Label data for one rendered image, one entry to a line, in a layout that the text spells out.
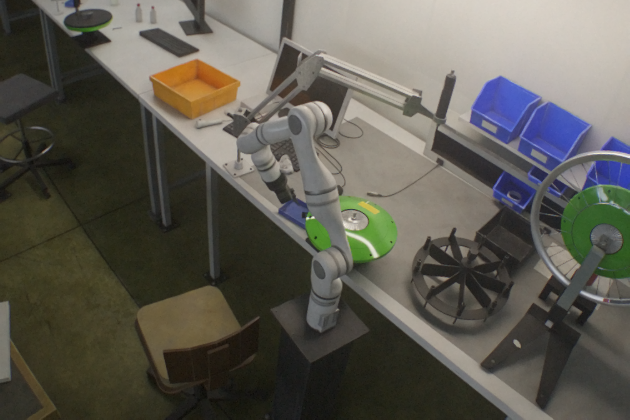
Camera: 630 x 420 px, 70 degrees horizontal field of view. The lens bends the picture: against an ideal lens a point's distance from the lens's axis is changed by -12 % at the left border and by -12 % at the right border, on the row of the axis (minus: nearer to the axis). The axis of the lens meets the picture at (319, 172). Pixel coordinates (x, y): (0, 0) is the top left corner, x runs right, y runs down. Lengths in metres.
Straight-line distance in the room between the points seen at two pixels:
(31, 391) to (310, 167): 0.98
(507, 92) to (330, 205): 1.10
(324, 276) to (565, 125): 1.19
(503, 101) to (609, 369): 1.16
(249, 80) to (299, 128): 1.49
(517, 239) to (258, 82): 1.56
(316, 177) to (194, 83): 1.52
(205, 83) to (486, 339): 1.89
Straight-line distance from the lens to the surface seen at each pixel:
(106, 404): 2.56
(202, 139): 2.33
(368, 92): 1.81
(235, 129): 2.01
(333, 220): 1.42
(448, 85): 1.79
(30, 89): 3.51
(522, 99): 2.21
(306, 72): 1.81
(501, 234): 2.13
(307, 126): 1.33
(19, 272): 3.18
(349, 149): 2.34
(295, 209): 1.98
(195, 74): 2.82
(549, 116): 2.18
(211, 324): 1.97
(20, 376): 1.55
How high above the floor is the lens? 2.24
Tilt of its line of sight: 38 degrees down
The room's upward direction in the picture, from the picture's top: 8 degrees clockwise
